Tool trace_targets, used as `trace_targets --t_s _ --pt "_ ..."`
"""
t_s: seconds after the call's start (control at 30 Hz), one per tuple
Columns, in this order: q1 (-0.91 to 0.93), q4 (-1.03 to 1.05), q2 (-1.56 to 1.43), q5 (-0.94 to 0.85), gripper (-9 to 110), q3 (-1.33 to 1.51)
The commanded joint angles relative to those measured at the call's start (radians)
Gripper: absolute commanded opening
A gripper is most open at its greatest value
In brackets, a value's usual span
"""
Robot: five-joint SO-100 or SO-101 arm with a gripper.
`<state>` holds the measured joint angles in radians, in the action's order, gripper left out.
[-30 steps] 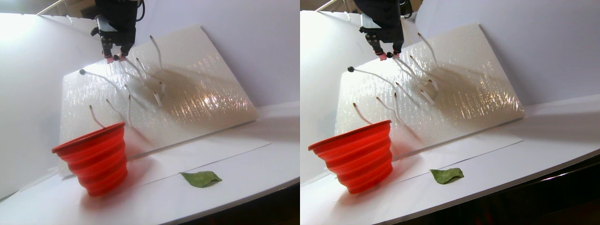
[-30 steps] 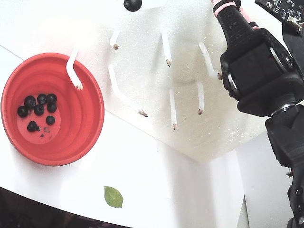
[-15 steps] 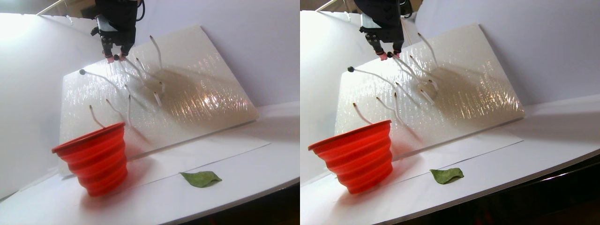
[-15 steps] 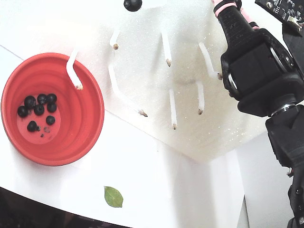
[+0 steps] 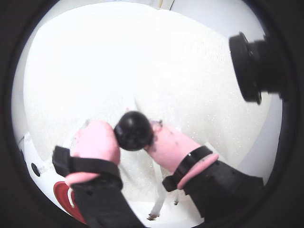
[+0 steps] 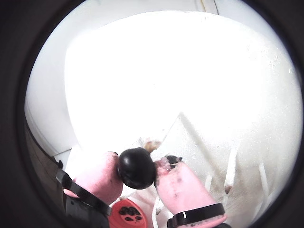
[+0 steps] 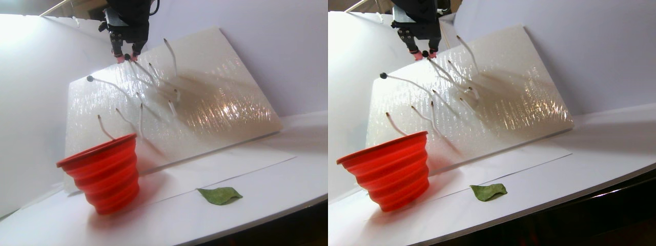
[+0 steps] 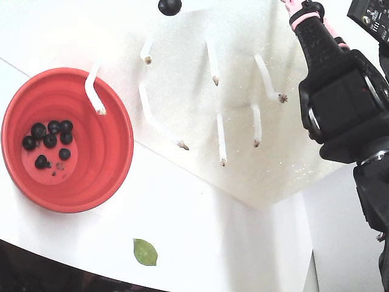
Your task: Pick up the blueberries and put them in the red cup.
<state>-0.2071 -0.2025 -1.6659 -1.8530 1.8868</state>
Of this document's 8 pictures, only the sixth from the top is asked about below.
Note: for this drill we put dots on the pink-tipped black gripper finger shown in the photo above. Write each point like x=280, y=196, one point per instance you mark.
x=95, y=178

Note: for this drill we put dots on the stained pink-tipped gripper finger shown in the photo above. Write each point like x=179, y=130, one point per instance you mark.
x=180, y=190

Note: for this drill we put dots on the red collapsible silicone cup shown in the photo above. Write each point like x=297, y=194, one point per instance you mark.
x=116, y=213

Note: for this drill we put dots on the black bar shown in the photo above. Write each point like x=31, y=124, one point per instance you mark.
x=59, y=164

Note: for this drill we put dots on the white foam board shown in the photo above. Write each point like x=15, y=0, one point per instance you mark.
x=190, y=83

